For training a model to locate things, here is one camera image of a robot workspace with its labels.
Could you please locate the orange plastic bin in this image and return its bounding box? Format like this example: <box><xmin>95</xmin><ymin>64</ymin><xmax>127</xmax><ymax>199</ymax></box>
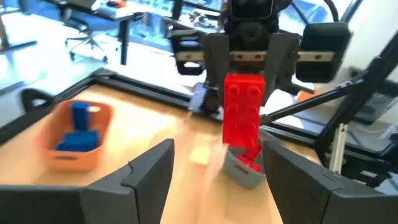
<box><xmin>35</xmin><ymin>99</ymin><xmax>115</xmax><ymax>172</ymax></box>

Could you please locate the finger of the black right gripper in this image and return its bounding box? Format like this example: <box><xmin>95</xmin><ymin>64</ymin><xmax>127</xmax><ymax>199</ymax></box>
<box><xmin>264</xmin><ymin>32</ymin><xmax>301</xmax><ymax>105</ymax></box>
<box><xmin>203</xmin><ymin>33</ymin><xmax>231</xmax><ymax>94</ymax></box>

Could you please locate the dark monitor screen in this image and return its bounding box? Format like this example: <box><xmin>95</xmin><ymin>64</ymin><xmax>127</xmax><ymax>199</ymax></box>
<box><xmin>354</xmin><ymin>91</ymin><xmax>398</xmax><ymax>125</ymax></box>

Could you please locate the grey office chair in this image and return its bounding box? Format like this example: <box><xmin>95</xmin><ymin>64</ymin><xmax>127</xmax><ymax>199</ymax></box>
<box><xmin>63</xmin><ymin>12</ymin><xmax>125</xmax><ymax>63</ymax></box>

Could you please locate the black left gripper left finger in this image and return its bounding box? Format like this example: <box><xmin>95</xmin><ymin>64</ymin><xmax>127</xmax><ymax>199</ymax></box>
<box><xmin>81</xmin><ymin>139</ymin><xmax>175</xmax><ymax>224</ymax></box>

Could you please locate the black office desk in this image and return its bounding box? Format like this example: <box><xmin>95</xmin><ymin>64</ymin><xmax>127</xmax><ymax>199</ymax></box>
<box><xmin>43</xmin><ymin>0</ymin><xmax>149</xmax><ymax>66</ymax></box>

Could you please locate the black aluminium table frame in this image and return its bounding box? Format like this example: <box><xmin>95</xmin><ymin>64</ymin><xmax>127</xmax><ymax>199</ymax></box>
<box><xmin>0</xmin><ymin>40</ymin><xmax>398</xmax><ymax>162</ymax></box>

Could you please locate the small orange object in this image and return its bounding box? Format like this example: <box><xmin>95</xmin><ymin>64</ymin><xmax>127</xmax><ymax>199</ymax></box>
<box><xmin>294</xmin><ymin>89</ymin><xmax>315</xmax><ymax>104</ymax></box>

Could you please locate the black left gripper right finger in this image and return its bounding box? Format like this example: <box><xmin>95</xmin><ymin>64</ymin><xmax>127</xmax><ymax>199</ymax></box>
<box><xmin>263</xmin><ymin>139</ymin><xmax>345</xmax><ymax>224</ymax></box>

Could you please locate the blue toy brick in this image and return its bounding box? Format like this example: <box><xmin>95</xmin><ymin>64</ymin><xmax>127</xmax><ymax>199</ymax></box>
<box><xmin>70</xmin><ymin>101</ymin><xmax>91</xmax><ymax>131</ymax></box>
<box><xmin>55</xmin><ymin>141</ymin><xmax>94</xmax><ymax>152</ymax></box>
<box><xmin>63</xmin><ymin>129</ymin><xmax>101</xmax><ymax>147</ymax></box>

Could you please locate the grey-blue plastic bin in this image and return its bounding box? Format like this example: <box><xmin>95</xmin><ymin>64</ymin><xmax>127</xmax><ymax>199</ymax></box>
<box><xmin>223</xmin><ymin>130</ymin><xmax>268</xmax><ymax>190</ymax></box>

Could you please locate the white tray with orange item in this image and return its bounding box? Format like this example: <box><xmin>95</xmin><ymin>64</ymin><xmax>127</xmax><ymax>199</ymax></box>
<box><xmin>96</xmin><ymin>0</ymin><xmax>133</xmax><ymax>19</ymax></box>

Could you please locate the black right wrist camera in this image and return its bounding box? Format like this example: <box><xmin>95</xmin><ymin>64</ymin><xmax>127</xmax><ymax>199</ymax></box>
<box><xmin>229</xmin><ymin>0</ymin><xmax>274</xmax><ymax>19</ymax></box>

